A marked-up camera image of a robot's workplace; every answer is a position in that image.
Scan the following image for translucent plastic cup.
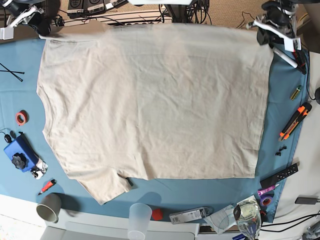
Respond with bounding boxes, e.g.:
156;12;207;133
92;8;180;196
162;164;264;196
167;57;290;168
127;203;152;240

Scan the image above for red marker pen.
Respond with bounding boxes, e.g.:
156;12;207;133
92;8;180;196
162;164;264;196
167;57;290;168
37;179;57;196

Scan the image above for red tape roll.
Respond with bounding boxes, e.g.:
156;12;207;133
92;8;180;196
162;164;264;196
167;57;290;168
15;110;29;126

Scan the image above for packaged tool blister pack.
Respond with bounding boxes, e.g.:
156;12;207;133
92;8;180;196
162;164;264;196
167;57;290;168
169;206;214;225

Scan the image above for green yellow small tool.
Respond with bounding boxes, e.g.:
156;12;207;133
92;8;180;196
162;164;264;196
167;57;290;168
290;85;302;101

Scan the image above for small black screws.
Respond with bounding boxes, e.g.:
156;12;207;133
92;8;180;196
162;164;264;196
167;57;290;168
275;145;287;156

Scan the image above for purple tape roll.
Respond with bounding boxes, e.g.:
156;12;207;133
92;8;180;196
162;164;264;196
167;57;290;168
260;194;274;207

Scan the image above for wine glass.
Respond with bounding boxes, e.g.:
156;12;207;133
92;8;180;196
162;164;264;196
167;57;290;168
233;199;262;240

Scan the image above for black cable ties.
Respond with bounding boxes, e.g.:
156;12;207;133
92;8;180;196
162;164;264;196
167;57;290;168
0;63;25;82

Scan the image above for black computer mouse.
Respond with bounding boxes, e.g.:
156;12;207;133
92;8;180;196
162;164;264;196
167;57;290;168
4;134;12;144

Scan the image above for blue tablecloth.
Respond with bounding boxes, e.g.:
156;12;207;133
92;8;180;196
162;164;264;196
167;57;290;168
0;39;310;221

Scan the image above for black remote control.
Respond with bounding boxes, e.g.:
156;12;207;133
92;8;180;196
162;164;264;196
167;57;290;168
260;163;299;189

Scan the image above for grey mug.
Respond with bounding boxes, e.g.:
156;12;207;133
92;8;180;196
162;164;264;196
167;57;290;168
36;193;62;223

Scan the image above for black pedal labelled zero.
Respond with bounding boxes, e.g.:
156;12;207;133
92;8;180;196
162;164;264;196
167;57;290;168
86;0;105;14

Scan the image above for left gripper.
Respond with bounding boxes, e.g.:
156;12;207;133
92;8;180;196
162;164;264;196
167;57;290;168
246;0;302;52

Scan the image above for power strip with red switch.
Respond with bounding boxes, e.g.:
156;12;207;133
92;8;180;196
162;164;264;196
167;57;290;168
119;21;163;27

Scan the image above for black pedal labelled start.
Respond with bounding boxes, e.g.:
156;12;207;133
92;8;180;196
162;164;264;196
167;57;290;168
67;0;83;12

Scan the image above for paper with drawing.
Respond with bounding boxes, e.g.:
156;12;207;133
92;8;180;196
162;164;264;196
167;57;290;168
204;195;261;234

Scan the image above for black phone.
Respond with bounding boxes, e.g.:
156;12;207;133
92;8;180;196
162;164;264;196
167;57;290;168
294;195;320;205

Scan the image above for black knob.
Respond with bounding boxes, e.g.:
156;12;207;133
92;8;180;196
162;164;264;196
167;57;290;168
11;153;27;170

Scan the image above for purple glue tube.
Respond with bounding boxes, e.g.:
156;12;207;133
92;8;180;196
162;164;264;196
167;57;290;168
257;184;279;196

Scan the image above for beige T-shirt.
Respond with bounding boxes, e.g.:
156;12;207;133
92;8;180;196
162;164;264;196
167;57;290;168
36;24;274;204

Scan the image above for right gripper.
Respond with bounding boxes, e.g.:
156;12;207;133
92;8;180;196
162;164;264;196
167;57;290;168
0;0;51;40

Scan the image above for blue box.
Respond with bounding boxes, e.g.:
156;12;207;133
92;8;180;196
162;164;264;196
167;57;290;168
3;135;39;173

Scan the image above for white caster wheel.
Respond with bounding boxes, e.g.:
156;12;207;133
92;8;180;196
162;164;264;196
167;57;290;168
30;161;48;180

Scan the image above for orange utility knife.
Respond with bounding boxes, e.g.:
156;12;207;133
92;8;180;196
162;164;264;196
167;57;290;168
278;102;312;142

